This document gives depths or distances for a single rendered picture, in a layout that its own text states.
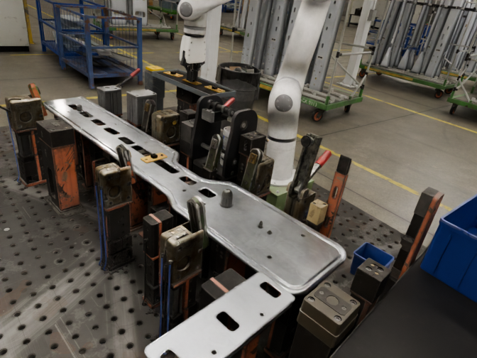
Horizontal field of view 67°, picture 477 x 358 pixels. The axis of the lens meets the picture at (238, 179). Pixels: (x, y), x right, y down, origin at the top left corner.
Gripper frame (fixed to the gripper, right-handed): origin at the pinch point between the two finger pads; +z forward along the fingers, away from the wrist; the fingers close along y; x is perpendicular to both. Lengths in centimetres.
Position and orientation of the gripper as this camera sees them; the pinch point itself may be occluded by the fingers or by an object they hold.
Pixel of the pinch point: (192, 75)
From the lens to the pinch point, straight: 152.1
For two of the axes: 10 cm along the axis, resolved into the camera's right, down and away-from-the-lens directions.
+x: 7.4, 3.9, -5.4
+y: -6.6, 2.9, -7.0
